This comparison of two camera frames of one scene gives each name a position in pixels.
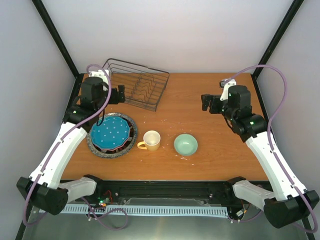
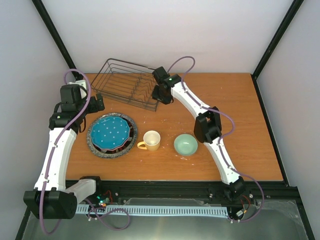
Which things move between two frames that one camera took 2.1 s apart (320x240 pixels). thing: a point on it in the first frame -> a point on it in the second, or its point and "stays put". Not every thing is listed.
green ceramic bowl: (186, 144) stays put
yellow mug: (151, 141) stays put
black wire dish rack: (144, 86) stays put
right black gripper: (205, 103) -> (167, 101)
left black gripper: (115, 99) -> (94, 108)
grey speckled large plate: (118, 153) stays put
